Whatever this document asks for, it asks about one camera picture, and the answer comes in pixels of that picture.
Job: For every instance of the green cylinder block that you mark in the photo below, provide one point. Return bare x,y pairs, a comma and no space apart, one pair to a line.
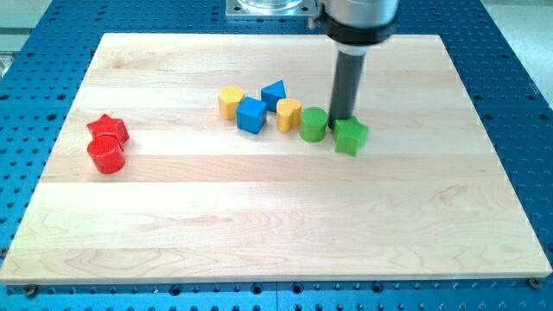
313,124

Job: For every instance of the green star block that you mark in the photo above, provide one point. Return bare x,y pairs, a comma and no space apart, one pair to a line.
349,135

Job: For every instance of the red star block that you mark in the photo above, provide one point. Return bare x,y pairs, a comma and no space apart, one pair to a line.
110,126

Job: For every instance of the yellow heart block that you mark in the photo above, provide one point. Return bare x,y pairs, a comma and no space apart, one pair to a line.
288,114

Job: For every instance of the blue cube block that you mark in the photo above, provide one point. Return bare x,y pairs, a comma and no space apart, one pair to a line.
251,115

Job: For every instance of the blue triangle block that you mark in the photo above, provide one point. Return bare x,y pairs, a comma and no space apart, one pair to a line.
272,93

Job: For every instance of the yellow hexagon block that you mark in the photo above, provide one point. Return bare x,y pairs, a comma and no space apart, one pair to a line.
229,98

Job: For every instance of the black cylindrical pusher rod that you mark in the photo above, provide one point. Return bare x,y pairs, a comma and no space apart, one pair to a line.
347,74

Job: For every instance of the wooden board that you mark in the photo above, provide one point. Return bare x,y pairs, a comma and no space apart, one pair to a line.
199,200

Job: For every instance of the red cylinder block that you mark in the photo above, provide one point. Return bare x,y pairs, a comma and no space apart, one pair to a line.
106,154

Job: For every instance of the blue perforated table plate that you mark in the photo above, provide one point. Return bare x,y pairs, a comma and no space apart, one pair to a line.
41,83

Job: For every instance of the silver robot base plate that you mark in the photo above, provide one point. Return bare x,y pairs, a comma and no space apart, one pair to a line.
247,8

